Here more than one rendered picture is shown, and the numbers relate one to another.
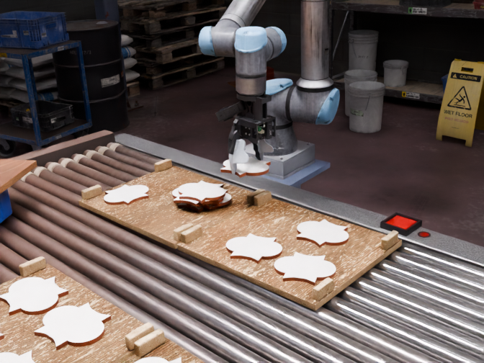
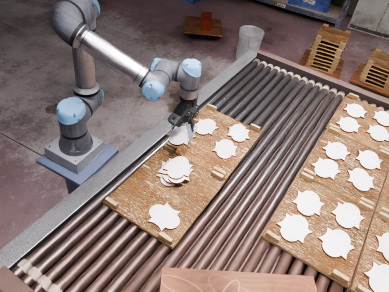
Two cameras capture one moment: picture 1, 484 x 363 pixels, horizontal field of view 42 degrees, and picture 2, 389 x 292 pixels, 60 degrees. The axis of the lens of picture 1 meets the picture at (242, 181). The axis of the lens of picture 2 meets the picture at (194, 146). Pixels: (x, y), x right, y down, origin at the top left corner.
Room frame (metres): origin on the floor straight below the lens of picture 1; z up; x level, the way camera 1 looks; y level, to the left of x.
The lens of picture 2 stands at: (1.78, 1.09, 2.08)
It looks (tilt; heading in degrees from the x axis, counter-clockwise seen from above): 44 degrees down; 254
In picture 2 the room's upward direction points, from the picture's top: 8 degrees clockwise
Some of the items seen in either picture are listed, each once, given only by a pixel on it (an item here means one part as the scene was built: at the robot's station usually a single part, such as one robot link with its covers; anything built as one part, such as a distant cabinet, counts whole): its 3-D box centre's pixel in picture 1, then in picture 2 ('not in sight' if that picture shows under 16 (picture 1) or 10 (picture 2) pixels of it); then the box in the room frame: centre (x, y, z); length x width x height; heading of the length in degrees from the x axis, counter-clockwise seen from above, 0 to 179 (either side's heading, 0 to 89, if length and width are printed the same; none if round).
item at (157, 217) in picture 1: (173, 201); (167, 191); (1.61, 0.20, 0.93); 0.41 x 0.35 x 0.02; 46
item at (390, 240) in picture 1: (390, 240); (211, 107); (1.30, -0.34, 0.95); 0.06 x 0.02 x 0.03; 137
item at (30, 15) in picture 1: (25, 29); not in sight; (4.73, 1.55, 0.96); 0.50 x 0.38 x 0.21; 65
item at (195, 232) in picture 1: (191, 234); (219, 171); (1.37, 0.13, 0.95); 0.06 x 0.02 x 0.03; 137
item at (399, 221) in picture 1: (400, 224); not in sight; (1.43, -0.40, 0.92); 0.06 x 0.06 x 0.01; 46
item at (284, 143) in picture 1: (275, 133); (74, 137); (2.00, -0.12, 0.99); 0.15 x 0.15 x 0.10
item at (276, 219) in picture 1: (288, 245); (214, 139); (1.33, -0.11, 0.93); 0.41 x 0.35 x 0.02; 47
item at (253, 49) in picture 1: (251, 51); (190, 74); (1.51, -0.04, 1.36); 0.09 x 0.08 x 0.11; 154
